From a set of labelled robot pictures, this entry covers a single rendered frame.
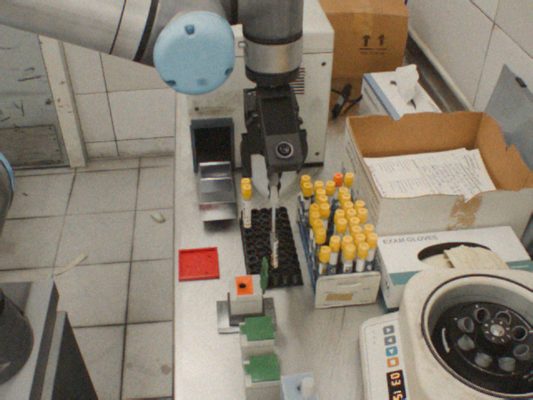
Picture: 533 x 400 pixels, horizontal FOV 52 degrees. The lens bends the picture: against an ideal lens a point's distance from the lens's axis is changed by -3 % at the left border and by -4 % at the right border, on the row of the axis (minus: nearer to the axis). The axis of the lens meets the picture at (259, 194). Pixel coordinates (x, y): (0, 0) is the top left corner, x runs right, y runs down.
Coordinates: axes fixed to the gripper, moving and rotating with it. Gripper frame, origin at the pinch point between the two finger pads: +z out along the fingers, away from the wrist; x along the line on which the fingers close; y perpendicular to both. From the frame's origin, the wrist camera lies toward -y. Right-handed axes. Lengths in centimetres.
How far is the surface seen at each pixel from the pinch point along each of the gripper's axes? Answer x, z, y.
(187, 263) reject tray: 14.2, 17.4, 4.0
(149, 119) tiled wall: 36, 86, 161
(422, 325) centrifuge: -16.6, 5.6, -21.8
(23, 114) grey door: 90, 75, 155
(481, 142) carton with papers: -44, 9, 22
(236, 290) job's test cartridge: 6.5, 10.0, -9.2
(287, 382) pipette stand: 1.6, 7.6, -26.5
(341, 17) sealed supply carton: -26, 2, 67
